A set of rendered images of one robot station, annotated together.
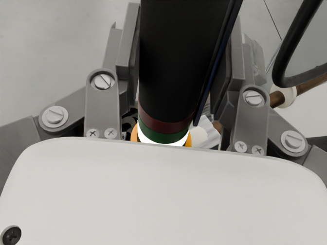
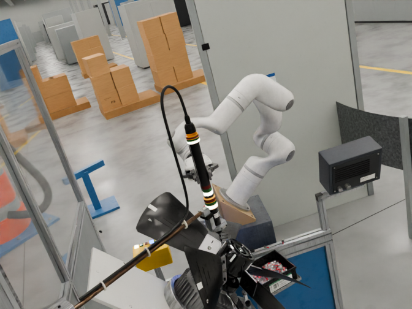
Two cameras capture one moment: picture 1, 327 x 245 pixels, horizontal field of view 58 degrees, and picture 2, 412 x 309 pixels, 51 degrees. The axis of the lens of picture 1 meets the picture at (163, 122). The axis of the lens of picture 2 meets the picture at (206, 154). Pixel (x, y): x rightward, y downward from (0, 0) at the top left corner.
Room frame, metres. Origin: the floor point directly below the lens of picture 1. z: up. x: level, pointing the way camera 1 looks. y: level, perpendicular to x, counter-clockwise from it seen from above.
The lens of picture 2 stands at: (1.44, -0.02, 2.11)
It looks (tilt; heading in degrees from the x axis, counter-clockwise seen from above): 22 degrees down; 178
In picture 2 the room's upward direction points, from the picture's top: 15 degrees counter-clockwise
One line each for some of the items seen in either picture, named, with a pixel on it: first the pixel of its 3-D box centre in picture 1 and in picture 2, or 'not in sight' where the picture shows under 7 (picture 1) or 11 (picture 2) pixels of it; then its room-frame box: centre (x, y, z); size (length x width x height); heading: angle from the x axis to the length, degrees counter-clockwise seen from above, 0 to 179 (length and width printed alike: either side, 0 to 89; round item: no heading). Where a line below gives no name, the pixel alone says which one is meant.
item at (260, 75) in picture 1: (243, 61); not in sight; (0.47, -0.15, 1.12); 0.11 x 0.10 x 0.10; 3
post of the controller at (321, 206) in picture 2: not in sight; (322, 211); (-0.29, 0.51, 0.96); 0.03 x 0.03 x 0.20; 3
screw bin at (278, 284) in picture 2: not in sight; (267, 274); (-0.11, 0.16, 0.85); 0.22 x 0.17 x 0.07; 108
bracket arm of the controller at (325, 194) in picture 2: not in sight; (339, 190); (-0.30, 0.61, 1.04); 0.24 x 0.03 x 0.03; 93
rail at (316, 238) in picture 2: not in sight; (243, 263); (-0.27, 0.08, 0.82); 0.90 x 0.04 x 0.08; 93
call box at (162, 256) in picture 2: not in sight; (152, 255); (-0.24, -0.32, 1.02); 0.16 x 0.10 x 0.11; 93
